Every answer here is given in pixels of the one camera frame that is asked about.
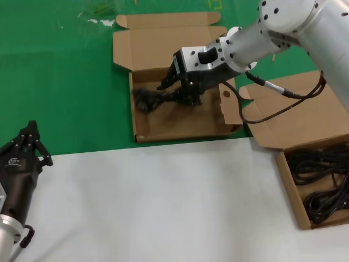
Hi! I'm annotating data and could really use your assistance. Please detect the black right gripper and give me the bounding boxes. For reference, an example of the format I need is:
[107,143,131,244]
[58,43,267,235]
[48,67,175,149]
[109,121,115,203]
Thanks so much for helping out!
[156,61,244,107]

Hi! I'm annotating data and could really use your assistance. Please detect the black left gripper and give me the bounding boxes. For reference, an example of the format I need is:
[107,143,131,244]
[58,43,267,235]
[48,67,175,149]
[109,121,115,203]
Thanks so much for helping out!
[0,119,55,223]

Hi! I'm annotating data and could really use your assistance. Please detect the open cardboard box with holes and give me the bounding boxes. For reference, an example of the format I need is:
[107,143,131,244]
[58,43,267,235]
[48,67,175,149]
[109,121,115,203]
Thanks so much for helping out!
[112,12,244,144]

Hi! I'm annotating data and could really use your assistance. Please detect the green mat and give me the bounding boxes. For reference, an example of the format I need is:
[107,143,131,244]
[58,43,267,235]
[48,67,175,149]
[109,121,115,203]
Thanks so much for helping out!
[0,0,349,162]

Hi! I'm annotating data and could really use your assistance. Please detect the white tape scraps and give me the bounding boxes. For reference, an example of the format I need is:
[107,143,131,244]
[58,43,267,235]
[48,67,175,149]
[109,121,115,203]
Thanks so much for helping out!
[77,12,116,28]

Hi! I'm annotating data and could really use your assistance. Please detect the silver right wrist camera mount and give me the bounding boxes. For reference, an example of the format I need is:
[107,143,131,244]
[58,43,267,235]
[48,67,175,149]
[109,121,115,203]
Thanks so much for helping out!
[173,38,228,76]

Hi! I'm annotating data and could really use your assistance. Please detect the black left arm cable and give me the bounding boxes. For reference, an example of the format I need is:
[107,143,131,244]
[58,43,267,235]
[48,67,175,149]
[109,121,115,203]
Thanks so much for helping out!
[10,224,35,260]

